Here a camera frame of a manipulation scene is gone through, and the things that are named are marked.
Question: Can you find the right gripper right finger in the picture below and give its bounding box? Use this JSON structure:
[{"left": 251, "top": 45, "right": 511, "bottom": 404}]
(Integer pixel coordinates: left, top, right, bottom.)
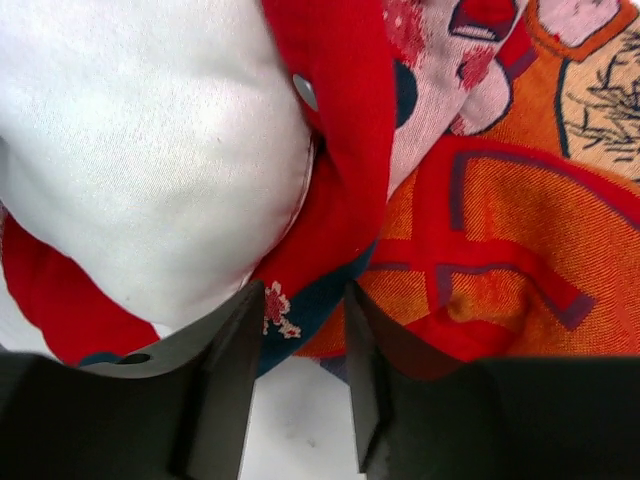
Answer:
[{"left": 344, "top": 284, "right": 639, "bottom": 479}]

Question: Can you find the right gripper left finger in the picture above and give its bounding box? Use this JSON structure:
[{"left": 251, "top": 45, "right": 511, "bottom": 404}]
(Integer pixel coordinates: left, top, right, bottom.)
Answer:
[{"left": 1, "top": 282, "right": 264, "bottom": 479}]

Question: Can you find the red pink patterned pillowcase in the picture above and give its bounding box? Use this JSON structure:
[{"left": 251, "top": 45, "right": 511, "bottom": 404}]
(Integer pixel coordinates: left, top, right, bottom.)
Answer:
[{"left": 1, "top": 1, "right": 639, "bottom": 372}]

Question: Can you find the white pillow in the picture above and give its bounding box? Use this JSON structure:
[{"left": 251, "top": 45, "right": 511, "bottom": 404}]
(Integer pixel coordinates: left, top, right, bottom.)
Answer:
[{"left": 1, "top": 1, "right": 314, "bottom": 332}]

